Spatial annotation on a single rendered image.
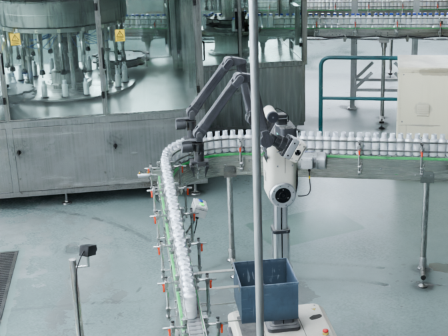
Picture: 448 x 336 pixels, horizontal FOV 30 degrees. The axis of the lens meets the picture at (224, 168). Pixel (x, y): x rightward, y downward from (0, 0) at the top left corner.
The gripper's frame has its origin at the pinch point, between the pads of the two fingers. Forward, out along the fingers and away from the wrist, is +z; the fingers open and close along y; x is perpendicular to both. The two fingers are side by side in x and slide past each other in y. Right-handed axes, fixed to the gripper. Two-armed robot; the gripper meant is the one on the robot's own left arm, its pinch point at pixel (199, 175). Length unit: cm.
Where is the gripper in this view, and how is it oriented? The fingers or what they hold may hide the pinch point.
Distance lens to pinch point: 473.6
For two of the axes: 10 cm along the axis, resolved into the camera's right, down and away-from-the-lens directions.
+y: 9.9, -0.5, 1.1
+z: 0.1, 9.5, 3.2
